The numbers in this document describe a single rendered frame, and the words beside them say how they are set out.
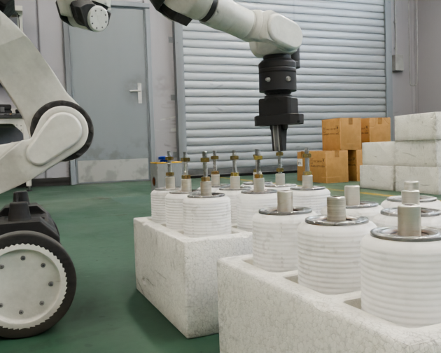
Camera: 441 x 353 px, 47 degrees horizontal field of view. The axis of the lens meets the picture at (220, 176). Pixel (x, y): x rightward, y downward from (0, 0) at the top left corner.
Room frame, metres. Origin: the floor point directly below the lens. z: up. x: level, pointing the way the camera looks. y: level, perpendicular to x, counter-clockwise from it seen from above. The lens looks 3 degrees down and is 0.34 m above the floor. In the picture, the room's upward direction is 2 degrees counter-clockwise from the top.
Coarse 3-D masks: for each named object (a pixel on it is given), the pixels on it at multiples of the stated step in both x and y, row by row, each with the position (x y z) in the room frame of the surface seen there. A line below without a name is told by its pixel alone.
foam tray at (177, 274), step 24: (144, 240) 1.17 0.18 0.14; (168, 240) 0.99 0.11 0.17; (192, 240) 0.92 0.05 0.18; (216, 240) 0.93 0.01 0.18; (240, 240) 0.95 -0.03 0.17; (144, 264) 1.17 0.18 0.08; (168, 264) 1.00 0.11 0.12; (192, 264) 0.91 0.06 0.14; (216, 264) 0.93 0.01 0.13; (144, 288) 1.18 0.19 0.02; (168, 288) 1.00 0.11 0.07; (192, 288) 0.91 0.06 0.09; (216, 288) 0.93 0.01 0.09; (168, 312) 1.01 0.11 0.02; (192, 312) 0.91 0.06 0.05; (216, 312) 0.93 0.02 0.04; (192, 336) 0.91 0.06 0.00
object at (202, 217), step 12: (192, 204) 0.97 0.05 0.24; (204, 204) 0.96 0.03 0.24; (216, 204) 0.97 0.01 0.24; (228, 204) 0.99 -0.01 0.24; (192, 216) 0.97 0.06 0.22; (204, 216) 0.96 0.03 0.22; (216, 216) 0.97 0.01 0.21; (228, 216) 0.99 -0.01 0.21; (192, 228) 0.97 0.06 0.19; (204, 228) 0.96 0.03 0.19; (216, 228) 0.96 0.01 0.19; (228, 228) 0.99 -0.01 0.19
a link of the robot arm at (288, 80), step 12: (276, 72) 1.17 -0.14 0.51; (288, 72) 1.17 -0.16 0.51; (264, 84) 1.18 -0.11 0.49; (276, 84) 1.17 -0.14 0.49; (288, 84) 1.17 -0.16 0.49; (276, 96) 1.18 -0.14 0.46; (288, 96) 1.18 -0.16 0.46; (264, 108) 1.20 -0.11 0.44; (276, 108) 1.18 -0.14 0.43; (288, 108) 1.17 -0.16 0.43; (264, 120) 1.20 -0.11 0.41; (276, 120) 1.18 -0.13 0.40; (288, 120) 1.16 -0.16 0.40; (300, 120) 1.16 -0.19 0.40
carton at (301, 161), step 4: (300, 152) 5.16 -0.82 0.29; (300, 156) 5.16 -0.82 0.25; (300, 160) 5.15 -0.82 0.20; (304, 160) 5.08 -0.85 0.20; (300, 164) 5.16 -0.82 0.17; (304, 164) 5.08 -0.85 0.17; (300, 168) 5.16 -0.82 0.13; (304, 168) 5.08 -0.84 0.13; (300, 172) 5.17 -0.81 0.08; (300, 176) 5.17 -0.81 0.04; (300, 180) 5.17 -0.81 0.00
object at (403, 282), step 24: (384, 240) 0.48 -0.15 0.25; (360, 264) 0.52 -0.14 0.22; (384, 264) 0.47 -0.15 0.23; (408, 264) 0.46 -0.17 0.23; (432, 264) 0.46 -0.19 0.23; (360, 288) 0.51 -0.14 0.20; (384, 288) 0.47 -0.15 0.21; (408, 288) 0.46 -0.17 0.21; (432, 288) 0.46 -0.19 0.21; (384, 312) 0.47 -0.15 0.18; (408, 312) 0.46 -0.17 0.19; (432, 312) 0.46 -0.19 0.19
